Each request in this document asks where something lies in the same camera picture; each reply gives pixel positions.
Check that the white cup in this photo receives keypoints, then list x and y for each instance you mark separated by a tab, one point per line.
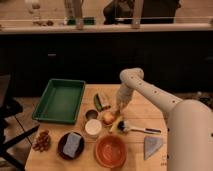
93	128

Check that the yellow banana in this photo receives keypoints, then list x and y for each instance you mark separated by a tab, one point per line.
115	124

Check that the black chair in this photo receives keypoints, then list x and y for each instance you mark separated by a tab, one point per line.
5	112

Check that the green vegetable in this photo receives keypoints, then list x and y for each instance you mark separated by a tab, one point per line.
101	102

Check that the grey triangular cloth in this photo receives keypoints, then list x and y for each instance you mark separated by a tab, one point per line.
151	146

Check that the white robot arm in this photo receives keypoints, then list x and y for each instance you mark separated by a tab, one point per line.
189	122

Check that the orange bowl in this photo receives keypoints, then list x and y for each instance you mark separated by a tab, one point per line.
110	151

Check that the green plastic tray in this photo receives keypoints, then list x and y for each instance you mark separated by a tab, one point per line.
60	102

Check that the small dark metal cup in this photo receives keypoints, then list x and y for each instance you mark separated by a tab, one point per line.
91	114

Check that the apple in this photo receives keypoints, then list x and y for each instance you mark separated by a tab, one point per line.
108	118

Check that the black handled brush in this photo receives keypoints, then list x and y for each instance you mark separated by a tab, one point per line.
126	127

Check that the dark round plate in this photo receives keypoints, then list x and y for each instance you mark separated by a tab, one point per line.
62	142

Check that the brown nut cluster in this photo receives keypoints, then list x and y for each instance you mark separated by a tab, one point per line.
42	142

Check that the blue grey sponge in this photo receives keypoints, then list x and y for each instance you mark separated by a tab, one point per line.
72	144

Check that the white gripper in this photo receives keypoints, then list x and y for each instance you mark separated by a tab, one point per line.
123	97

